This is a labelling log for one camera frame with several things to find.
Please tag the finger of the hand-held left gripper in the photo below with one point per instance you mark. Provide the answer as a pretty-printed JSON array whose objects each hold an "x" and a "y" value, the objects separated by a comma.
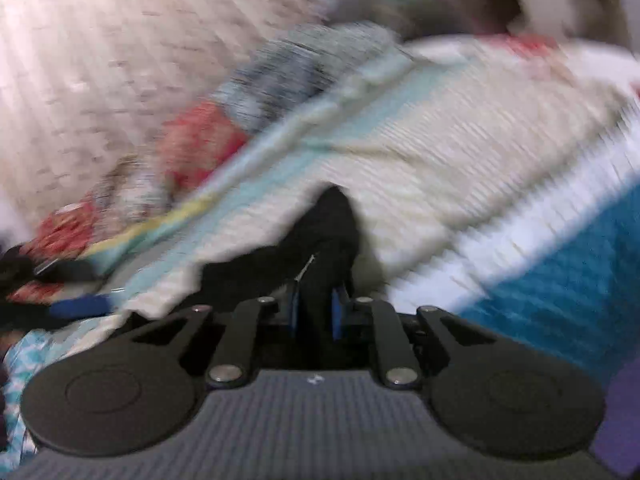
[{"x": 82, "y": 306}]

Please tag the purple object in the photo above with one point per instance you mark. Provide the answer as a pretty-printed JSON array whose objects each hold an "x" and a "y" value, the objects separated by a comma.
[{"x": 622, "y": 420}]

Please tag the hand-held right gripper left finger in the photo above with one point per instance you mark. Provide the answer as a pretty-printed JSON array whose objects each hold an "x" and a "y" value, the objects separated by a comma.
[{"x": 294, "y": 312}]

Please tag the black pants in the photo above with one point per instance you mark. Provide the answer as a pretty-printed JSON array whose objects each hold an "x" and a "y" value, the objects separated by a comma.
[{"x": 325, "y": 230}]

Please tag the cream quilt with teal stripes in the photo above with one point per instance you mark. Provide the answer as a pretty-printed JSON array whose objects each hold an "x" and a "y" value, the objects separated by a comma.
[{"x": 425, "y": 150}]

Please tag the teal and white blanket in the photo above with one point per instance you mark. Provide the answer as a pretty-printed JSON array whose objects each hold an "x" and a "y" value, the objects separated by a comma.
[{"x": 565, "y": 280}]

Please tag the grey blue cloth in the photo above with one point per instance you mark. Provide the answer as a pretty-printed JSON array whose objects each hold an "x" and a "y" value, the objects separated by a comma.
[{"x": 305, "y": 65}]

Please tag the teal white patterned cloth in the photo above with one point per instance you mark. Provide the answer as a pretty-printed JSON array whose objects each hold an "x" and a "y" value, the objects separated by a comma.
[{"x": 20, "y": 375}]

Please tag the red floral cloth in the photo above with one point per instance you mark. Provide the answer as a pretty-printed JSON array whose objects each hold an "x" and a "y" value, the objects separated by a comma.
[{"x": 200, "y": 145}]

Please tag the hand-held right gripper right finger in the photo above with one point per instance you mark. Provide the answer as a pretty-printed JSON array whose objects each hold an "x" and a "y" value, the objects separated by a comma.
[{"x": 338, "y": 312}]

